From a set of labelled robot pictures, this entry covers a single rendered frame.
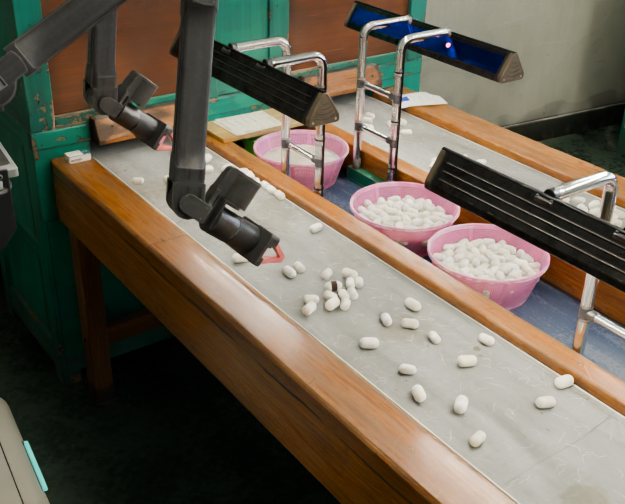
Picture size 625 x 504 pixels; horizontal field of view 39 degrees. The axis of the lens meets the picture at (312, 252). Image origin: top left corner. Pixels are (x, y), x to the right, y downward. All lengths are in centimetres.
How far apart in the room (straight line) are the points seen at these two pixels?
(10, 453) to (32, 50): 105
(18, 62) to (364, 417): 78
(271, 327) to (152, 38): 109
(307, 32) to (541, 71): 214
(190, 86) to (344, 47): 139
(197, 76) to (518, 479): 83
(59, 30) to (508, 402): 97
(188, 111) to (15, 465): 100
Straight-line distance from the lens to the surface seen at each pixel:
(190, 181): 152
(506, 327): 171
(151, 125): 212
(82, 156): 240
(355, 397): 148
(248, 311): 170
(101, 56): 202
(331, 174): 239
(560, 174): 243
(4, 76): 146
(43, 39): 148
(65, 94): 242
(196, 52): 151
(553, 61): 472
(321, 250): 196
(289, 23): 271
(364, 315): 174
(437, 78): 423
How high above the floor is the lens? 168
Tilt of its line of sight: 29 degrees down
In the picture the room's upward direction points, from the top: 2 degrees clockwise
